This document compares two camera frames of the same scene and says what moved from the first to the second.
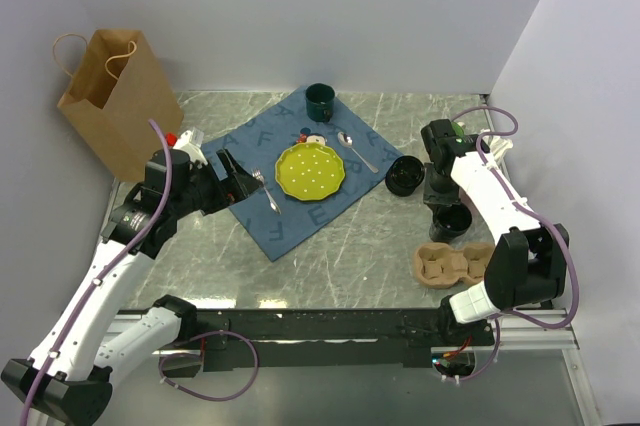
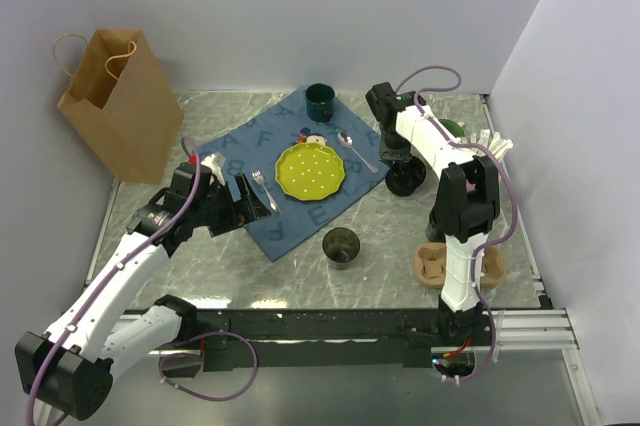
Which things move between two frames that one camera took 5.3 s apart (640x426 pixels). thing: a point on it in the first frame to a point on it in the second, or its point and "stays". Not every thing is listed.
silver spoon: (347, 141) stays
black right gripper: (432, 197) to (403, 154)
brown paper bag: (117, 90) stays
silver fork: (257, 174) stays
